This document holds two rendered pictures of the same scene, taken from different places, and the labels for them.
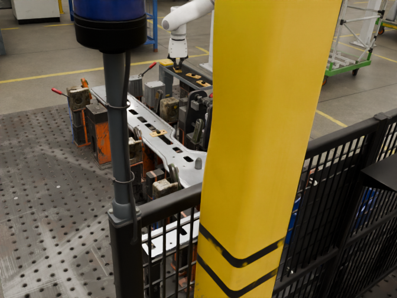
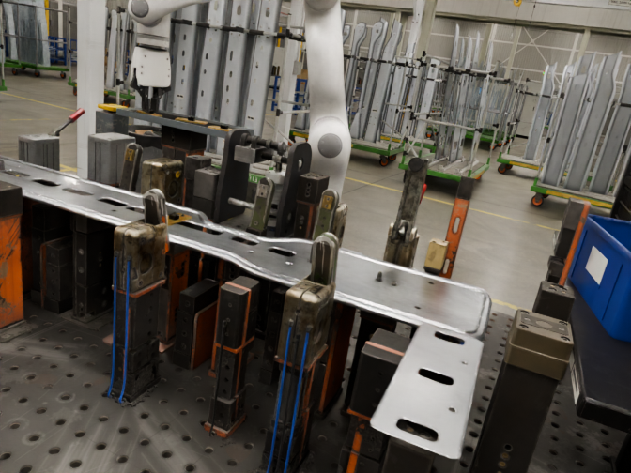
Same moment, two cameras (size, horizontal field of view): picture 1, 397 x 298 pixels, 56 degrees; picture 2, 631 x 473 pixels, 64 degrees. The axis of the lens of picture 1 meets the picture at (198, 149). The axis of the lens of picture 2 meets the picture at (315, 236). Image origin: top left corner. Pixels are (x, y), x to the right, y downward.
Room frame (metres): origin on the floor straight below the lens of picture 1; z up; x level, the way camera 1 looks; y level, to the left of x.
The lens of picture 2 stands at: (0.54, 0.51, 1.36)
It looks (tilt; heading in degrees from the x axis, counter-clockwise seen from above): 18 degrees down; 327
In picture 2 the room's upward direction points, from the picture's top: 9 degrees clockwise
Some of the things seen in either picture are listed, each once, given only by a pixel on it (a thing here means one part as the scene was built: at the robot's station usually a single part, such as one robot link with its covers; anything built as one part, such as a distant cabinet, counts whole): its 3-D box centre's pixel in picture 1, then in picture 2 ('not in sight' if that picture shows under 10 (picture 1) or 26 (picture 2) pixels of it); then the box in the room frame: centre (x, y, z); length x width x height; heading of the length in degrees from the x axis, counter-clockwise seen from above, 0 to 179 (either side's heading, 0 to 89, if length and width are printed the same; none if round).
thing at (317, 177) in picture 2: not in sight; (301, 258); (1.53, -0.11, 0.91); 0.07 x 0.05 x 0.42; 127
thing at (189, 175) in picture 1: (155, 132); (163, 220); (1.59, 0.22, 1.00); 1.38 x 0.22 x 0.02; 37
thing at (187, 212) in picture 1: (185, 240); (372, 421); (1.03, 0.03, 0.84); 0.11 x 0.10 x 0.28; 127
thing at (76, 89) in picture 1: (81, 116); not in sight; (1.94, 0.70, 0.88); 0.15 x 0.11 x 0.36; 127
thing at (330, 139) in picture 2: not in sight; (326, 161); (1.75, -0.28, 1.11); 0.19 x 0.12 x 0.24; 149
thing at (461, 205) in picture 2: not in sight; (439, 292); (1.22, -0.26, 0.95); 0.03 x 0.01 x 0.50; 37
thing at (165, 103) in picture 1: (168, 131); (158, 233); (1.80, 0.17, 0.89); 0.13 x 0.11 x 0.38; 127
